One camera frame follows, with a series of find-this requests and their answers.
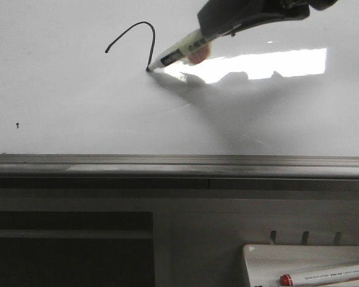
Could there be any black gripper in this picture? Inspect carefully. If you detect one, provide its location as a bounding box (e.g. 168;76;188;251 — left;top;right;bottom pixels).
197;0;337;39

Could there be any black whiteboard marker with magnet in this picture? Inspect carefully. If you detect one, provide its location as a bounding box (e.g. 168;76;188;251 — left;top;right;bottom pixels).
145;29;213;72

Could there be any red capped whiteboard marker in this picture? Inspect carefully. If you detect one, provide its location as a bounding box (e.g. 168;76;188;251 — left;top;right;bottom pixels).
279;264;359;286

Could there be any white marker tray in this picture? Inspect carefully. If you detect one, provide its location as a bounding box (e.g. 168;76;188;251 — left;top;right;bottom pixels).
242;244;359;286

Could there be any white whiteboard with aluminium frame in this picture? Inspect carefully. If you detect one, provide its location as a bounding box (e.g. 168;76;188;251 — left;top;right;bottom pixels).
0;1;359;178

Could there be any grey whiteboard stand frame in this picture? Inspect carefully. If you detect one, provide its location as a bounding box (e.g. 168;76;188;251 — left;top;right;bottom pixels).
0;178;359;286

